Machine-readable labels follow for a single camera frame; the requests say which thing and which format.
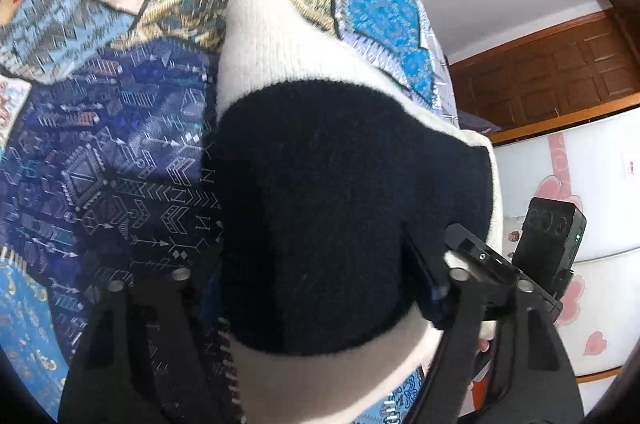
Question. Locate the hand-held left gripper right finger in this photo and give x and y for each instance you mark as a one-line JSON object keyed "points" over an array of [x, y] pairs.
{"points": [[436, 296]]}

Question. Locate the blue patchwork blanket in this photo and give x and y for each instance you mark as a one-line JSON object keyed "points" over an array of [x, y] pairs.
{"points": [[115, 144]]}

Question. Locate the white and black knit sweater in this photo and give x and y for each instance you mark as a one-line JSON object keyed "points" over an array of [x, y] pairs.
{"points": [[320, 229]]}

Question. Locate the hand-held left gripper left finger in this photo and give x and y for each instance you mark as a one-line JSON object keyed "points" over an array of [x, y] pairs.
{"points": [[150, 309]]}

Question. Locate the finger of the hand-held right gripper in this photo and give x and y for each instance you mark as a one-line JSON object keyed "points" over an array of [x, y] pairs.
{"points": [[482, 256]]}

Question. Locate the wooden panelled door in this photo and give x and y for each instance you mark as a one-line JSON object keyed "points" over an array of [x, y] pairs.
{"points": [[545, 69]]}

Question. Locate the white wardrobe with pink hearts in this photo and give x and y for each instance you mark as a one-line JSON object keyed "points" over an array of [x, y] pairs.
{"points": [[590, 184]]}

